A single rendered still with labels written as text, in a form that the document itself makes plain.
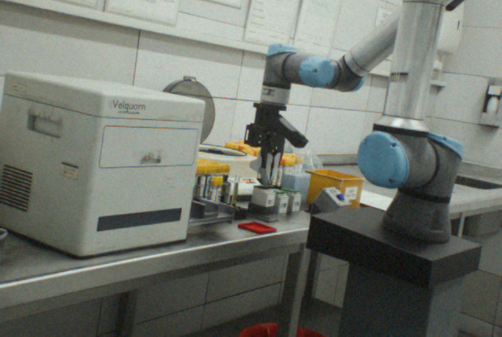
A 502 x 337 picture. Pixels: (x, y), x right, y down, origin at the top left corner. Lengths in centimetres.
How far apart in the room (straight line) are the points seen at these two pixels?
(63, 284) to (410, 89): 78
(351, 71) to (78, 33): 76
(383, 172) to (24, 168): 71
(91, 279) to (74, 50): 90
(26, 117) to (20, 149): 6
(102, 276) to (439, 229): 75
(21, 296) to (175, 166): 40
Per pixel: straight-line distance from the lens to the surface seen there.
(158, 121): 134
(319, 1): 291
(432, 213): 161
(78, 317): 226
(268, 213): 180
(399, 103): 149
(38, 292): 120
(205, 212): 158
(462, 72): 414
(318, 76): 167
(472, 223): 335
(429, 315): 159
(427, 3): 150
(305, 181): 203
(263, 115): 180
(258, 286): 297
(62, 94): 131
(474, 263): 170
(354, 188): 213
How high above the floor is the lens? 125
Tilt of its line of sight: 7 degrees down
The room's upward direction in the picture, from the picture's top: 9 degrees clockwise
